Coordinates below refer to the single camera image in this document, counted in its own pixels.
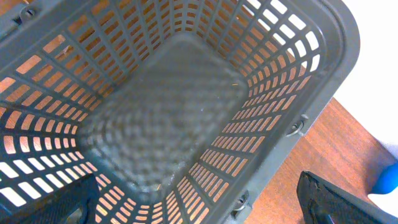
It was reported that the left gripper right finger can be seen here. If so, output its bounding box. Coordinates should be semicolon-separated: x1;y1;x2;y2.
297;171;397;224

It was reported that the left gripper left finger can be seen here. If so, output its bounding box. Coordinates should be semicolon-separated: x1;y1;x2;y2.
1;174;100;224

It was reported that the grey plastic mesh basket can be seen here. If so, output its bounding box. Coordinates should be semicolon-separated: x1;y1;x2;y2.
1;0;360;223

